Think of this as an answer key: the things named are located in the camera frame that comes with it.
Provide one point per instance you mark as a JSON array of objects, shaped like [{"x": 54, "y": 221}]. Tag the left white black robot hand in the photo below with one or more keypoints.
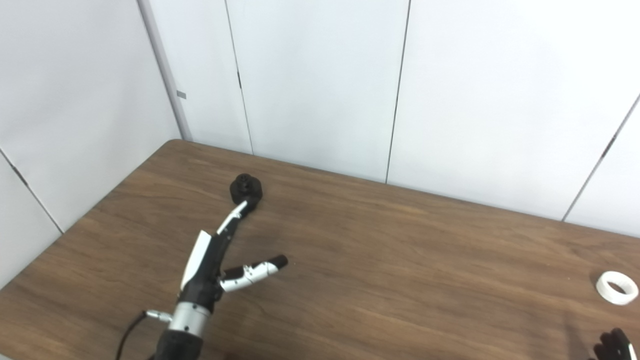
[{"x": 202, "y": 270}]

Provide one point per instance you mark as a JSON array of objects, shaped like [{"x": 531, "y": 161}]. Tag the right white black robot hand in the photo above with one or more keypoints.
[{"x": 617, "y": 347}]

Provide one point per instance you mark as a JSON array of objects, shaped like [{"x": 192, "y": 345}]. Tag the round black part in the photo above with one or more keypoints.
[{"x": 245, "y": 187}]

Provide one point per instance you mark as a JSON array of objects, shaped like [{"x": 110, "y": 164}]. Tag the grey wall corner post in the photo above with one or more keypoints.
[{"x": 159, "y": 50}]

